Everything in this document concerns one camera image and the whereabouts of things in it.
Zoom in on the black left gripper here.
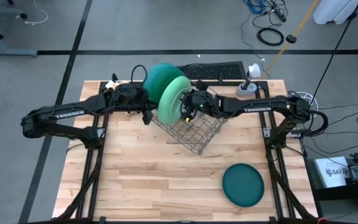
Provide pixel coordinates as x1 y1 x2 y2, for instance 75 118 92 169
113 83 158 126

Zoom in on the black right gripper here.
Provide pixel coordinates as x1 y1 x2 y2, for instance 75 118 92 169
180 90 222 123

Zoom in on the large light green plate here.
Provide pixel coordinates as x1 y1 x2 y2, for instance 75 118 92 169
157 75 193 126

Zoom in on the large teal plate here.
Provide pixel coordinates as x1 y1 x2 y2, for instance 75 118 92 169
143 63 185 105

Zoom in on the grey wire dish rack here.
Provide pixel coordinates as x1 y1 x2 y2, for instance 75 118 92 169
150 107 229 156

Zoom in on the small dark teal plate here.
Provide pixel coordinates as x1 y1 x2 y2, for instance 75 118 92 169
221 163 265 208

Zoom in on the grey brush holder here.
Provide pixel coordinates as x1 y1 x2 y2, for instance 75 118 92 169
236 81 259 97

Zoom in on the black power strip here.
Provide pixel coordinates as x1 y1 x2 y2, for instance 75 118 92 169
271 5 287 23

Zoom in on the grey floor bar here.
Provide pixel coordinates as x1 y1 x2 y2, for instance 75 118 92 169
0 47 39 58

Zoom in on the white printed booklet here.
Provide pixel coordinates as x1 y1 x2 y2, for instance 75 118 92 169
313 156 352 189

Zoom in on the black side stand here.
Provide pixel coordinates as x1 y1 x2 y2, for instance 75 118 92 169
305 157 358 218

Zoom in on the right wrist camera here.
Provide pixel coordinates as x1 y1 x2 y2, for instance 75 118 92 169
195 80 209 92

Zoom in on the black aluminium table frame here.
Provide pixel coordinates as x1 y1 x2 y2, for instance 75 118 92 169
52 73 320 224

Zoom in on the coiled black cable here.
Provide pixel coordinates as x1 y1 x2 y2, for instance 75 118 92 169
256 27 285 47

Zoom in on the white cable coil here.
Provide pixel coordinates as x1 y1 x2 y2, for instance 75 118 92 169
287 90 318 108

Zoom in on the blue cable bundle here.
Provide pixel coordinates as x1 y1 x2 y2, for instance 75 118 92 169
243 0 265 15

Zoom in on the white floor cable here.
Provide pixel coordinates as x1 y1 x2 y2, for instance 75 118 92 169
24 0 49 26

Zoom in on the yellow strap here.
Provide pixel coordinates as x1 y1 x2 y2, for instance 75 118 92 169
260 0 320 79

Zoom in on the long black cable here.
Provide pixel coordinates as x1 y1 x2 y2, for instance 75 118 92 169
311 0 358 102

